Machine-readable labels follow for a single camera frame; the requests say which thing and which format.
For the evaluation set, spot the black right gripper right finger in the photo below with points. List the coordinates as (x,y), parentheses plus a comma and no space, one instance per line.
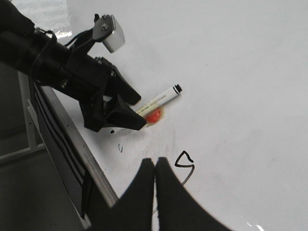
(177,210)

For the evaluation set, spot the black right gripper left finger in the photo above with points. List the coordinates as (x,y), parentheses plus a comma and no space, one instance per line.
(133,210)

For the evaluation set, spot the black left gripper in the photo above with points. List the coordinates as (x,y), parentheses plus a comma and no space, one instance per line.
(101,90)

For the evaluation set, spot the white marker with red tape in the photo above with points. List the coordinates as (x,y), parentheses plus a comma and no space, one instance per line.
(159,100)

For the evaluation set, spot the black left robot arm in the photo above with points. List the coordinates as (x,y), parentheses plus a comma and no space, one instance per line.
(33,51)

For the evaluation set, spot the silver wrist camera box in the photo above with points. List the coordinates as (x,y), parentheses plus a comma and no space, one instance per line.
(108,31)

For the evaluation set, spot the white whiteboard with metal frame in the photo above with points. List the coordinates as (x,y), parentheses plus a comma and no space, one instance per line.
(242,115)

